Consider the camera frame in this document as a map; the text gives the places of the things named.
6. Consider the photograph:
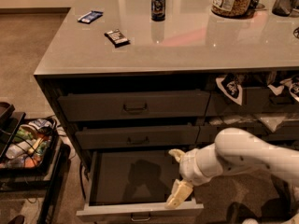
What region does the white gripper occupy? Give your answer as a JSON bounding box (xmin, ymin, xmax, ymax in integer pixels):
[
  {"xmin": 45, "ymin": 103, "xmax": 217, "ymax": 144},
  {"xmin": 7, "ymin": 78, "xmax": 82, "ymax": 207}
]
[{"xmin": 165, "ymin": 148, "xmax": 211, "ymax": 209}]

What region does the grey drawer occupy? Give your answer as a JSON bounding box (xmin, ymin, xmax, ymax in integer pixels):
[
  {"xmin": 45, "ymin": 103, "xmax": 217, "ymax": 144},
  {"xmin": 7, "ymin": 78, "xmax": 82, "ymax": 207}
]
[
  {"xmin": 58, "ymin": 90, "xmax": 210, "ymax": 121},
  {"xmin": 77, "ymin": 150, "xmax": 203, "ymax": 224},
  {"xmin": 206, "ymin": 87, "xmax": 299, "ymax": 117},
  {"xmin": 76, "ymin": 124, "xmax": 199, "ymax": 149},
  {"xmin": 197, "ymin": 121, "xmax": 299, "ymax": 144}
]

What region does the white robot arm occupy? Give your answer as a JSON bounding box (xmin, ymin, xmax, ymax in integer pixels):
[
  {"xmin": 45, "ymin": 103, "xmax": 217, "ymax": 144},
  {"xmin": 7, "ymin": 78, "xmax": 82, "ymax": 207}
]
[{"xmin": 165, "ymin": 128, "xmax": 299, "ymax": 209}]

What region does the clear plastic bag in drawer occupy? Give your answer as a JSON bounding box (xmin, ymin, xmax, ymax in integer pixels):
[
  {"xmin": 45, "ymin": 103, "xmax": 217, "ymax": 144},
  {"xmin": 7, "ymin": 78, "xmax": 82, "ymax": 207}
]
[{"xmin": 207, "ymin": 113, "xmax": 288, "ymax": 133}]

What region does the grey drawer cabinet island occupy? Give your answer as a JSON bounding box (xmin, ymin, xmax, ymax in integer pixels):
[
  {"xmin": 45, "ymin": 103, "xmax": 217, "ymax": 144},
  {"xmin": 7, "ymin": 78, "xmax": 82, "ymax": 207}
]
[{"xmin": 35, "ymin": 0, "xmax": 299, "ymax": 163}]

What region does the dark snack bar packet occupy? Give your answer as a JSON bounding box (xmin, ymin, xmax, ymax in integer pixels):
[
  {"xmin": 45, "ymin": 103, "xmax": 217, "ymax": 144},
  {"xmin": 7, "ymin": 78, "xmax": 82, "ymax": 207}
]
[{"xmin": 105, "ymin": 29, "xmax": 130, "ymax": 48}]

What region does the black tray of items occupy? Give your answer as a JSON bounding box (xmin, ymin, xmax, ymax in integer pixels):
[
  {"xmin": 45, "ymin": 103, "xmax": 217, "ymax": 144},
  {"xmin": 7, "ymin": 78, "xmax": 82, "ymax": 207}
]
[{"xmin": 0, "ymin": 118, "xmax": 58, "ymax": 173}]

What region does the blue soda can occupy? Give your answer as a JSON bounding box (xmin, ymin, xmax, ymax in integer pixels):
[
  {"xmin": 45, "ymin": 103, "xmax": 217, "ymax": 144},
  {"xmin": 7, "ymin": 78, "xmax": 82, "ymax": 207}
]
[{"xmin": 151, "ymin": 0, "xmax": 166, "ymax": 21}]

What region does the blue snack wrapper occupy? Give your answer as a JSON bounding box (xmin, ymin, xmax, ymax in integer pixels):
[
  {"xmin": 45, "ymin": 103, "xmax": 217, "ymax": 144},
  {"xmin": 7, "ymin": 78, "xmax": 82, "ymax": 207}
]
[{"xmin": 78, "ymin": 10, "xmax": 103, "ymax": 24}]

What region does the dark glass container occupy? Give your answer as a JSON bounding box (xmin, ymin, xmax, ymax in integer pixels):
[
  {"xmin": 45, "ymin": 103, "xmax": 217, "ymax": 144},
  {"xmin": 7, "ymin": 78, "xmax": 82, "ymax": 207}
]
[{"xmin": 272, "ymin": 0, "xmax": 297, "ymax": 17}]

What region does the black floor cable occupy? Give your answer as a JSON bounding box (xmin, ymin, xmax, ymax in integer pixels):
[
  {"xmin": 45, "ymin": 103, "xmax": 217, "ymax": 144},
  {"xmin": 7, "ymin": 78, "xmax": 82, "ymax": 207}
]
[{"xmin": 78, "ymin": 161, "xmax": 92, "ymax": 201}]

